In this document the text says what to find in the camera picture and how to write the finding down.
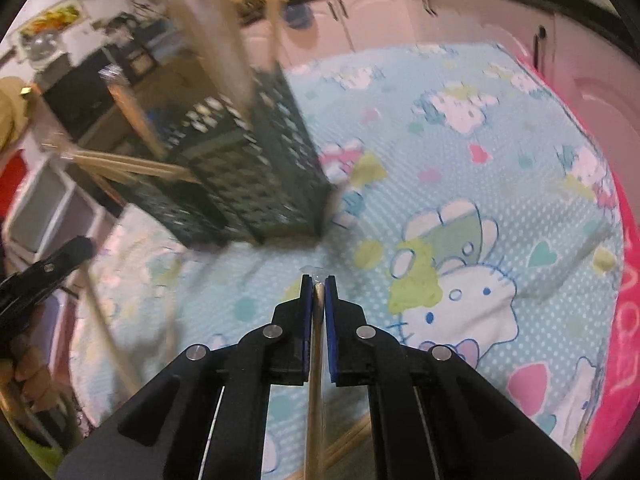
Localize pink towel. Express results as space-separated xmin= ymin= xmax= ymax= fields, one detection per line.
xmin=514 ymin=49 xmax=640 ymax=478

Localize Hello Kitty blue tablecloth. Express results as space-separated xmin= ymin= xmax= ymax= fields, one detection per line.
xmin=91 ymin=44 xmax=624 ymax=458

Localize chopsticks leaning in basket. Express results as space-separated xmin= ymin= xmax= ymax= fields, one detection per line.
xmin=42 ymin=139 xmax=200 ymax=184

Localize green plastic utensil basket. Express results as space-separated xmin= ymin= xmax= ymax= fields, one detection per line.
xmin=105 ymin=60 xmax=331 ymax=247

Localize person left hand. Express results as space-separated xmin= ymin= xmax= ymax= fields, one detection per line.
xmin=1 ymin=304 xmax=60 ymax=424

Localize chopsticks pair beside basket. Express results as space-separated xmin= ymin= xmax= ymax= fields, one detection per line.
xmin=78 ymin=263 xmax=142 ymax=396

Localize fruit picture frame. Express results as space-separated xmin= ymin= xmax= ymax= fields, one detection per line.
xmin=14 ymin=0 xmax=86 ymax=47

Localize wooden chopsticks pair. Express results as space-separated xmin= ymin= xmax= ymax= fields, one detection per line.
xmin=284 ymin=410 xmax=374 ymax=480

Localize upright chopsticks in basket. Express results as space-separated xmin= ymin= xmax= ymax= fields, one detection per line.
xmin=163 ymin=0 xmax=255 ymax=117

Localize white plastic drawer unit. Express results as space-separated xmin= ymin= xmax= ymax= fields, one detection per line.
xmin=2 ymin=157 xmax=116 ymax=270

